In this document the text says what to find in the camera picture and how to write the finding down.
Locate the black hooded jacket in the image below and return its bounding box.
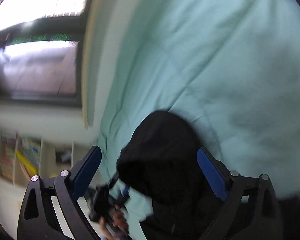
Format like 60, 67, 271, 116
116, 111, 300, 239

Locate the mint green bed quilt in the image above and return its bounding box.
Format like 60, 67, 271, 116
84, 0, 300, 240

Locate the dark framed window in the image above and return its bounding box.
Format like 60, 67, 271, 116
0, 0, 92, 108

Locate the person's left hand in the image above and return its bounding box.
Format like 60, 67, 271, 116
98, 205, 129, 240

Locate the white bookshelf with books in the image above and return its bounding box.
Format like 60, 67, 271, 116
0, 133, 89, 187

